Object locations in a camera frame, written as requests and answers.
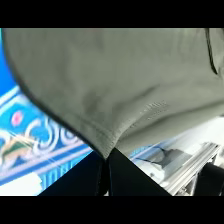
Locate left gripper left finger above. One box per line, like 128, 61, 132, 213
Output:
39, 150, 110, 197

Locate silver frame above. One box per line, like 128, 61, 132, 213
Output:
131, 141, 224, 197

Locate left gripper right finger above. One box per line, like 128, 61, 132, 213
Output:
108, 147, 172, 197

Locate olive green T-shirt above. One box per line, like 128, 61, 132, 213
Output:
1, 28, 224, 160

